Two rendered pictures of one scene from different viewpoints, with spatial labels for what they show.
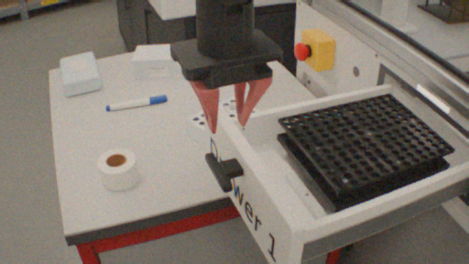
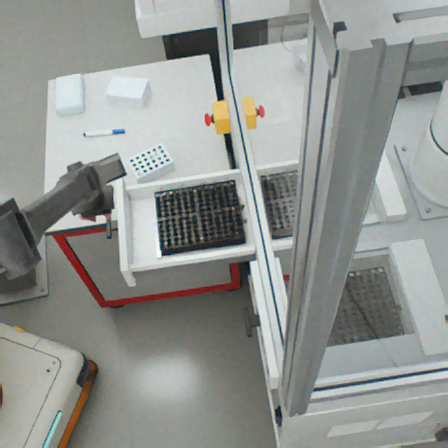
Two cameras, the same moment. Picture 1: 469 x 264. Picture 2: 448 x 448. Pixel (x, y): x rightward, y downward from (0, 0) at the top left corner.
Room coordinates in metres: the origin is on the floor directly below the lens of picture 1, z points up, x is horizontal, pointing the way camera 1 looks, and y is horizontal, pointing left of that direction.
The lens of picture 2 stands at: (-0.17, -0.53, 2.22)
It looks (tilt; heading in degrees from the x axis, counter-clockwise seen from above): 57 degrees down; 25
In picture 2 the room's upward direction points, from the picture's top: 12 degrees counter-clockwise
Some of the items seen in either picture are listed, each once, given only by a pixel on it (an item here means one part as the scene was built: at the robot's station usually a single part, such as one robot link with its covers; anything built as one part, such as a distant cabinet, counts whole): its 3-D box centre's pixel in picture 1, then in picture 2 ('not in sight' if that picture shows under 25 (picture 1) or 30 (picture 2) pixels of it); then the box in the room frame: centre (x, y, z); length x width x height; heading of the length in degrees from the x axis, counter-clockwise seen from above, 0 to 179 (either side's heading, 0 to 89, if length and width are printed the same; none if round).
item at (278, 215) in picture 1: (245, 182); (125, 229); (0.46, -0.02, 0.87); 0.29 x 0.02 x 0.11; 22
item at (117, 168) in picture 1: (117, 169); not in sight; (0.60, 0.20, 0.78); 0.07 x 0.07 x 0.04
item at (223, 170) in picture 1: (226, 170); (113, 225); (0.45, 0.01, 0.91); 0.07 x 0.04 x 0.01; 22
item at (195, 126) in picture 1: (224, 123); (150, 163); (0.74, 0.02, 0.78); 0.12 x 0.08 x 0.04; 133
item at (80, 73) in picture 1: (80, 72); (69, 94); (0.96, 0.38, 0.78); 0.15 x 0.10 x 0.04; 23
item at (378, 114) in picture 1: (365, 150); (199, 219); (0.54, -0.20, 0.87); 0.22 x 0.18 x 0.06; 112
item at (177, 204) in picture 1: (190, 224); (152, 196); (0.85, 0.12, 0.38); 0.62 x 0.58 x 0.76; 22
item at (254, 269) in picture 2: not in sight; (263, 323); (0.29, -0.43, 0.87); 0.29 x 0.02 x 0.11; 22
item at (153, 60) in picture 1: (160, 60); (128, 91); (1.00, 0.18, 0.79); 0.13 x 0.09 x 0.05; 92
